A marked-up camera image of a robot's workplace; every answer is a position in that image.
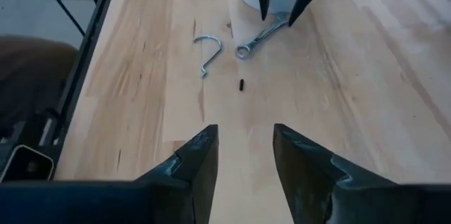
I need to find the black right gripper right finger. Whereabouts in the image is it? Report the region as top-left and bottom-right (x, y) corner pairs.
(273, 123), (451, 224)

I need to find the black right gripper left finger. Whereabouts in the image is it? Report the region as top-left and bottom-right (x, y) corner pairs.
(0, 124), (219, 224)

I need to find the chrome combination wrench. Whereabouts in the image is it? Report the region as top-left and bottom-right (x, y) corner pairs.
(235, 11), (290, 60)

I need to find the brown upholstered seat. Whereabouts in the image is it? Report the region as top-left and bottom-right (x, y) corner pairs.
(0, 35), (79, 137)

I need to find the thin black cable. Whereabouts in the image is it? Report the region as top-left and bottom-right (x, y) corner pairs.
(33, 0), (87, 37)

